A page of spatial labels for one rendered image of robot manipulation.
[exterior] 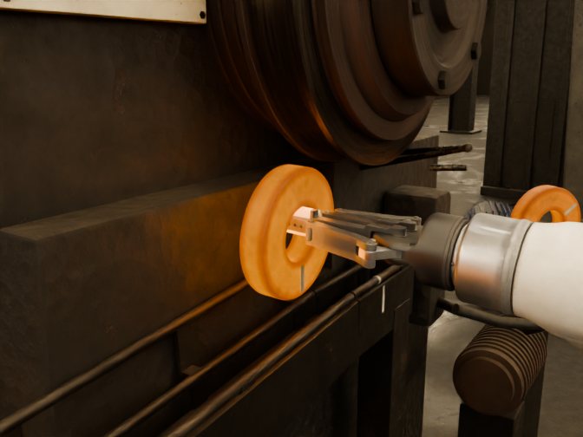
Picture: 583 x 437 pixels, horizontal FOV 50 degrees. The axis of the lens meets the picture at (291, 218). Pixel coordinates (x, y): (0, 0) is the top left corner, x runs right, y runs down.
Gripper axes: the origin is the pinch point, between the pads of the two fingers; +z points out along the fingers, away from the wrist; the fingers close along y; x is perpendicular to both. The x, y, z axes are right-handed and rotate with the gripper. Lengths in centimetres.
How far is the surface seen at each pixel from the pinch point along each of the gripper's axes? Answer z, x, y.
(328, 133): -1.4, 9.4, 5.1
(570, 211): -20, -10, 71
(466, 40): -9.1, 20.7, 27.7
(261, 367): -2.5, -14.4, -8.7
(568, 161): 16, -36, 298
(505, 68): 89, 7, 430
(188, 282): 7.4, -6.8, -9.3
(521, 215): -13, -10, 62
